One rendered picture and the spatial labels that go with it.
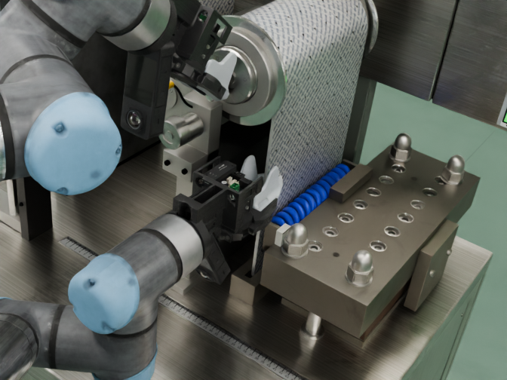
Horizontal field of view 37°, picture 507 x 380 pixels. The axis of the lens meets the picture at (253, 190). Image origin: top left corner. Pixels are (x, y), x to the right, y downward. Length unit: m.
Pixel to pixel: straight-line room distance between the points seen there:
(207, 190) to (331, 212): 0.28
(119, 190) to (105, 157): 0.76
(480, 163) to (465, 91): 2.23
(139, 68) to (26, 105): 0.26
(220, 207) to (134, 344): 0.19
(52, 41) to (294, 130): 0.45
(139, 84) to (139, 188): 0.54
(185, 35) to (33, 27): 0.21
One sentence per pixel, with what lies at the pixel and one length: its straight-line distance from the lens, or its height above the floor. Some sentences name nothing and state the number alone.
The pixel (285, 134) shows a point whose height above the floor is 1.17.
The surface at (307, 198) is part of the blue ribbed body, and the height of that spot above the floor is 1.04.
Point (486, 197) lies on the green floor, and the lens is 3.22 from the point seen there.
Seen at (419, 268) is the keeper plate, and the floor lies 0.99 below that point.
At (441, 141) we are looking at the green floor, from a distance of 3.53.
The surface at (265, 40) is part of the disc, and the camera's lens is 0.95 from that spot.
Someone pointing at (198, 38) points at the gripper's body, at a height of 1.34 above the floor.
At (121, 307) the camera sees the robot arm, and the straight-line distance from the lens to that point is 0.81.
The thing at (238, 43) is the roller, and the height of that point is 1.29.
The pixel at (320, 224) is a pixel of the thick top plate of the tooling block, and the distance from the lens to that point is 1.10.
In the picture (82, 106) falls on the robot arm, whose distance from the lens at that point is 0.59.
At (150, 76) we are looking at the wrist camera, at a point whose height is 1.31.
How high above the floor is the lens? 1.69
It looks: 35 degrees down
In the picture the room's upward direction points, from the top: 7 degrees clockwise
